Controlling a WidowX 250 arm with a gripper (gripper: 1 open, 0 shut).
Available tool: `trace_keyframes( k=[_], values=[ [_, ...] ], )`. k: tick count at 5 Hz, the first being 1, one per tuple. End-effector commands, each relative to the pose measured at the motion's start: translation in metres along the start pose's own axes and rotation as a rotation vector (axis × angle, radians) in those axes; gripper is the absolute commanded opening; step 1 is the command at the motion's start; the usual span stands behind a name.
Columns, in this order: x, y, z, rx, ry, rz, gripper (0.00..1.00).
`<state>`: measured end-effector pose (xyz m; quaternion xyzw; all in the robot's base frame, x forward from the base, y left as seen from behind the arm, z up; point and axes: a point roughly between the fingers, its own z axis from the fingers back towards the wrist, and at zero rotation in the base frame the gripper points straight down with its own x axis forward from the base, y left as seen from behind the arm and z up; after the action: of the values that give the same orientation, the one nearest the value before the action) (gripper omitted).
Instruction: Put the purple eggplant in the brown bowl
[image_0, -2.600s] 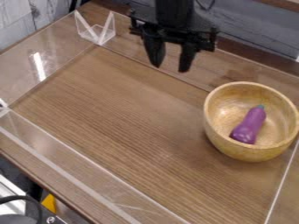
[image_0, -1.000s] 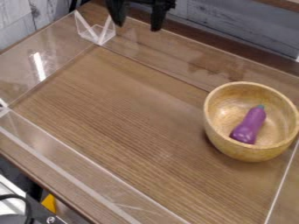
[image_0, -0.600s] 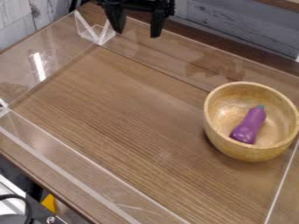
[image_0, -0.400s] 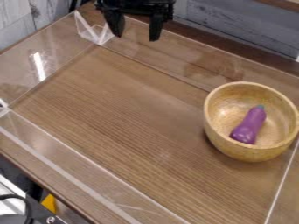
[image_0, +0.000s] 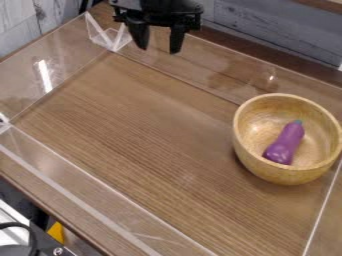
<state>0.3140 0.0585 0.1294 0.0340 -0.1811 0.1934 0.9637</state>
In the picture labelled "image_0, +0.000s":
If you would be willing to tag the clear acrylic corner bracket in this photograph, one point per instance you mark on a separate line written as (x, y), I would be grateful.
(113, 39)

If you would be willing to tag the clear acrylic barrier wall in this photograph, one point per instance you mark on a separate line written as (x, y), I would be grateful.
(117, 141)

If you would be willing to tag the light wooden bowl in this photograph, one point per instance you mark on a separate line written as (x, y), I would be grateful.
(259, 122)

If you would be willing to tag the yellow black device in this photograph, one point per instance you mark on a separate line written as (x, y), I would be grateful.
(55, 233)

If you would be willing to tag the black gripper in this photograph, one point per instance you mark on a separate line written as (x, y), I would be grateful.
(177, 14)

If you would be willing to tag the purple toy eggplant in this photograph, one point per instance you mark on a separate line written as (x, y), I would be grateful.
(281, 150)

